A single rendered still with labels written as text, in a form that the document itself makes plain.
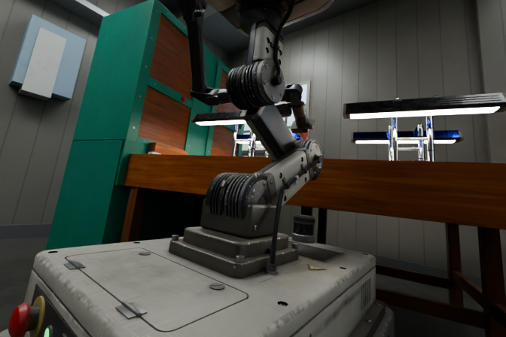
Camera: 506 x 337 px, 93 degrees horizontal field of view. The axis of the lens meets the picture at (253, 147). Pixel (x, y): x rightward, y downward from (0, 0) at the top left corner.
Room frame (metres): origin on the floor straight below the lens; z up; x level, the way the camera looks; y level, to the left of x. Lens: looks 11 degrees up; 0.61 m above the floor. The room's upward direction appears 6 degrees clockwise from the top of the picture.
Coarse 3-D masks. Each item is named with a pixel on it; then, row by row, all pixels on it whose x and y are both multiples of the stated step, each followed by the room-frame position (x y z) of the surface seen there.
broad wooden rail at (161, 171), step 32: (160, 160) 1.27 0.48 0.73; (192, 160) 1.18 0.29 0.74; (224, 160) 1.09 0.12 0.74; (256, 160) 1.02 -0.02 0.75; (352, 160) 0.85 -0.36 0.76; (384, 160) 0.81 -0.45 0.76; (192, 192) 1.16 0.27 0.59; (320, 192) 0.90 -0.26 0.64; (352, 192) 0.85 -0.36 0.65; (384, 192) 0.80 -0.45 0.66; (416, 192) 0.76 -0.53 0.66; (448, 192) 0.73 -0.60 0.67; (480, 192) 0.69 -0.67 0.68; (480, 224) 0.69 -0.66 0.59
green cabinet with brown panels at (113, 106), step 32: (128, 32) 1.44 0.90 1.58; (160, 32) 1.45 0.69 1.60; (96, 64) 1.57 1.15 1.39; (128, 64) 1.41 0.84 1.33; (160, 64) 1.49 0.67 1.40; (224, 64) 2.11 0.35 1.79; (96, 96) 1.53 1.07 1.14; (128, 96) 1.38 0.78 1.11; (160, 96) 1.53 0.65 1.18; (96, 128) 1.49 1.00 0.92; (128, 128) 1.35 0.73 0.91; (160, 128) 1.57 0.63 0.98; (192, 128) 1.83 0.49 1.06; (224, 128) 2.25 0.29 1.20
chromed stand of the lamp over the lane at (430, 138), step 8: (432, 96) 0.99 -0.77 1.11; (440, 96) 0.98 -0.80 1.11; (392, 120) 1.21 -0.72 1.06; (432, 120) 1.13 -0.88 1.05; (392, 128) 1.21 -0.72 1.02; (432, 128) 1.13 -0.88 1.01; (392, 136) 1.21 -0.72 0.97; (432, 136) 1.13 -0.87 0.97; (392, 144) 1.21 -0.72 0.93; (432, 144) 1.13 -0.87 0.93; (392, 152) 1.21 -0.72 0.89; (432, 152) 1.13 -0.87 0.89; (400, 160) 1.19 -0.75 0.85; (408, 160) 1.18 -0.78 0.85; (416, 160) 1.16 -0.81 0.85; (424, 160) 1.15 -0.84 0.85; (432, 160) 1.13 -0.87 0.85
